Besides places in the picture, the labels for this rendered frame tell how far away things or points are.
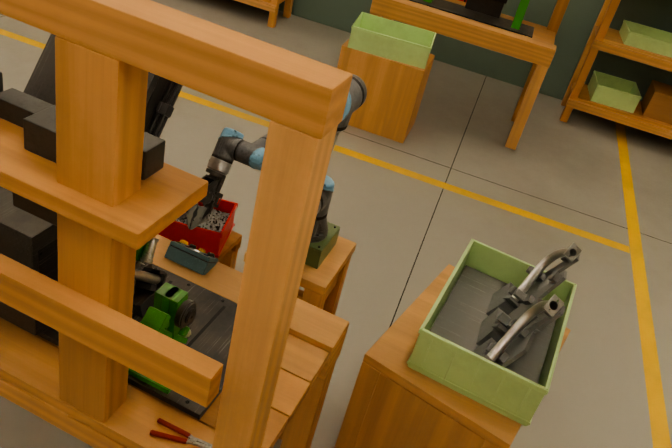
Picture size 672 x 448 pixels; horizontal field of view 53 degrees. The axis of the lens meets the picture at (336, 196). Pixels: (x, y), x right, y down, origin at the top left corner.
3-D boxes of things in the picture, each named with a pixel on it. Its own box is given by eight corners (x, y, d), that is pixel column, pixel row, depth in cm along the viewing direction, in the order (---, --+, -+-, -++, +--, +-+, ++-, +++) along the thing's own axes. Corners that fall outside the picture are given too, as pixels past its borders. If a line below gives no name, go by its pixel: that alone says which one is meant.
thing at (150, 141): (106, 143, 148) (107, 114, 144) (164, 167, 144) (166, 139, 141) (84, 155, 142) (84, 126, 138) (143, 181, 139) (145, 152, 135)
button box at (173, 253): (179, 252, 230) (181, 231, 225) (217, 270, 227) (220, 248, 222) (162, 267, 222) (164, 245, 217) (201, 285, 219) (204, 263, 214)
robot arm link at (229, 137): (241, 132, 223) (219, 123, 226) (228, 162, 223) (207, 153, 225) (250, 137, 231) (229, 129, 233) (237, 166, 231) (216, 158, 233)
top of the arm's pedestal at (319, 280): (281, 220, 268) (283, 212, 266) (354, 251, 261) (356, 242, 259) (242, 261, 242) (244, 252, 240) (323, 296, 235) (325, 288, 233)
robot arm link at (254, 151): (279, 143, 228) (252, 132, 231) (262, 155, 219) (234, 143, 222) (276, 164, 232) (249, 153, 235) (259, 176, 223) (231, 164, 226)
